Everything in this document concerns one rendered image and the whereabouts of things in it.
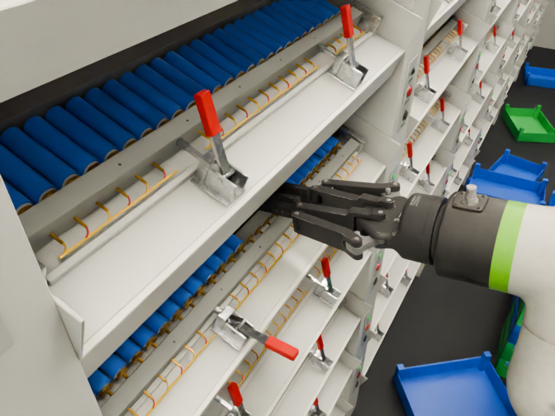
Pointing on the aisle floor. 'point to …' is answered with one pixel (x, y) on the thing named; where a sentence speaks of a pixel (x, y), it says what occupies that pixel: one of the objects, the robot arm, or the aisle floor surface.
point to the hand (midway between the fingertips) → (281, 198)
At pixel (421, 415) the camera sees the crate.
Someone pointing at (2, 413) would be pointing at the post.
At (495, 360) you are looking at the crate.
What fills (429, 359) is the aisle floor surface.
